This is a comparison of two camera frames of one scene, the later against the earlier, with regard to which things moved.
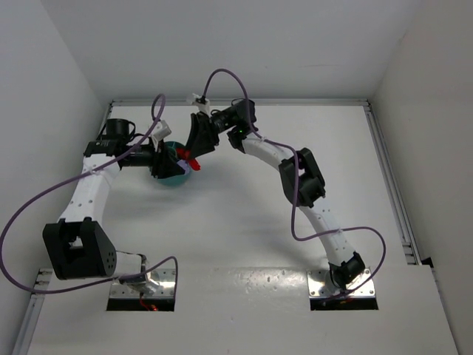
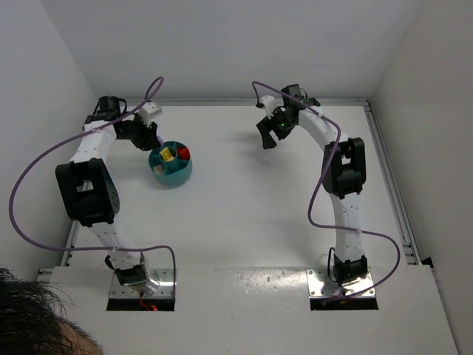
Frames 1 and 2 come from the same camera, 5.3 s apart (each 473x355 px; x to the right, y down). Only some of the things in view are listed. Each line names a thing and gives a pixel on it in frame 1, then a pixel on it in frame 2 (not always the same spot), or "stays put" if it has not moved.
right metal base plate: (316, 285) stays put
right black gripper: (203, 129) -> (269, 128)
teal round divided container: (171, 147) stays put
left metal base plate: (161, 285) stays put
